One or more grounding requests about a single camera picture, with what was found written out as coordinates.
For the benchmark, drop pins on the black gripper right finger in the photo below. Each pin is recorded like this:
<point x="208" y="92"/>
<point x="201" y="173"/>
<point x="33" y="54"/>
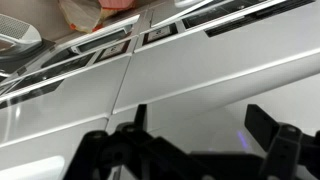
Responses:
<point x="283" y="150"/>

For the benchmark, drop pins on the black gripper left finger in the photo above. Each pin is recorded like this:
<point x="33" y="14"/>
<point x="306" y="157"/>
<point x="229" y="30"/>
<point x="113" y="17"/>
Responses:
<point x="133" y="150"/>

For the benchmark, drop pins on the white stacked dryer unit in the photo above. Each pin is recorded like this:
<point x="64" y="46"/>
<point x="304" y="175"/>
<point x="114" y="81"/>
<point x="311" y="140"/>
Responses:
<point x="216" y="66"/>
<point x="66" y="100"/>

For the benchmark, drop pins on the white dryer door with window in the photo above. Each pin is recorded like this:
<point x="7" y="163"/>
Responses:
<point x="16" y="33"/>

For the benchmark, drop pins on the pink ribbed item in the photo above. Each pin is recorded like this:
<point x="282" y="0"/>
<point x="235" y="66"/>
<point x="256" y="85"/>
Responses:
<point x="116" y="3"/>

